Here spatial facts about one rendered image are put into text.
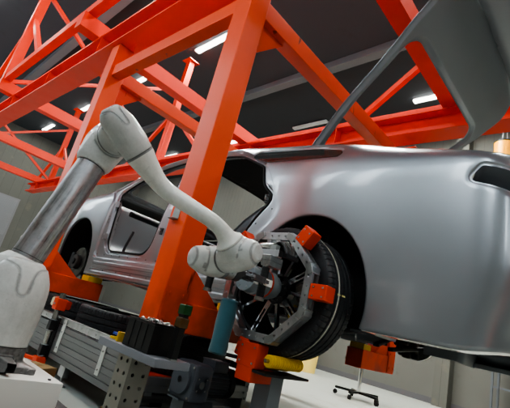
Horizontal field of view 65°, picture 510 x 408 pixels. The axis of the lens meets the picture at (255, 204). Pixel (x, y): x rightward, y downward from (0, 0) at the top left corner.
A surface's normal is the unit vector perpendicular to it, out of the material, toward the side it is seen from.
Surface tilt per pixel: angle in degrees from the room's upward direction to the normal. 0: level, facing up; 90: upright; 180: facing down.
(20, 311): 88
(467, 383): 90
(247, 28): 90
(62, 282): 90
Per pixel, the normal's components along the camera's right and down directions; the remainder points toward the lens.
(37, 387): 0.71, -0.04
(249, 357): -0.64, -0.37
